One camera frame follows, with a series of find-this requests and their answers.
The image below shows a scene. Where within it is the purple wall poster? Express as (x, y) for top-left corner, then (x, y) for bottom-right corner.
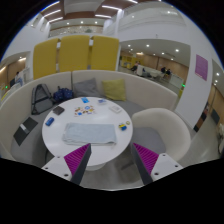
(195, 55), (208, 80)

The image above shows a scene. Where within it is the grey backpack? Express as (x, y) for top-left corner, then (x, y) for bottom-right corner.
(31, 84), (53, 115)

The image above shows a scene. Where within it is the middle yellow wall panel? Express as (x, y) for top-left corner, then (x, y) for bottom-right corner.
(58, 35), (90, 72)

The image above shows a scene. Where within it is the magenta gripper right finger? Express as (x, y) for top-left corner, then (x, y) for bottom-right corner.
(130, 142), (184, 186)

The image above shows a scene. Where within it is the grey cushion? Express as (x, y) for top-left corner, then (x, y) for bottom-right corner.
(74, 78), (101, 97)

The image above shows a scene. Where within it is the black laptop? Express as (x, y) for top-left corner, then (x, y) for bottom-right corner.
(13, 117), (38, 145)

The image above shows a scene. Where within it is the light blue towel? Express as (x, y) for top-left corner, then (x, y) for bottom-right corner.
(62, 123), (117, 145)

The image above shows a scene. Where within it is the yellow-green cushion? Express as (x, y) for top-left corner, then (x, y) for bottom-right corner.
(102, 79), (126, 101)

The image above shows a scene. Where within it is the small blue case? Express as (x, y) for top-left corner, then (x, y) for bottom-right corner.
(45, 117), (54, 126)

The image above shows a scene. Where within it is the right yellow wall panel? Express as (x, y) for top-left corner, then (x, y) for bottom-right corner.
(90, 36), (119, 71)

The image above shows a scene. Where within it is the colourful sticker sheet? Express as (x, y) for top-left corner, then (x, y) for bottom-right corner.
(74, 106), (96, 117)

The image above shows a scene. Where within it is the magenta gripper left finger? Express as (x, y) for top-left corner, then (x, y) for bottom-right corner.
(41, 143), (92, 186)

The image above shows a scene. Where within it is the white armchair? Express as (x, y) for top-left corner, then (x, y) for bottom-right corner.
(132, 108), (191, 161)

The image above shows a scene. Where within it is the blue bag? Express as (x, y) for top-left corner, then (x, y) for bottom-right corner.
(53, 87), (73, 102)

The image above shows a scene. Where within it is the dark brown wallet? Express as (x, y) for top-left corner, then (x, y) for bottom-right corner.
(53, 106), (65, 115)

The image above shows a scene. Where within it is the blue card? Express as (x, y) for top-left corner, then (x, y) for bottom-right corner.
(81, 97), (89, 103)

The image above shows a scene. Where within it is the blue yellow toy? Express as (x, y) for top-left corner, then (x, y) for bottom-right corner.
(118, 123), (127, 131)

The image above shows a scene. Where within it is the yellow wall panel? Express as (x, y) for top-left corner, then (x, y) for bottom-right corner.
(90, 36), (119, 71)
(33, 38), (59, 80)
(58, 35), (90, 72)

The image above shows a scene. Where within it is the curved white sofa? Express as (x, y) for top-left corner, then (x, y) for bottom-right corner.
(0, 69), (179, 166)

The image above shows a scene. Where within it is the left yellow wall panel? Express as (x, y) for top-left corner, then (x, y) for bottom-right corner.
(33, 38), (59, 80)

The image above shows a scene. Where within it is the round white table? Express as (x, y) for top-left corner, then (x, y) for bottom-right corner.
(42, 97), (133, 171)

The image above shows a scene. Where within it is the blue white booklet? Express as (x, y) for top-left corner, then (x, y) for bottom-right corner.
(98, 99), (107, 105)

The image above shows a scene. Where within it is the white small box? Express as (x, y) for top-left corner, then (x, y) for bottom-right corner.
(109, 106), (122, 113)

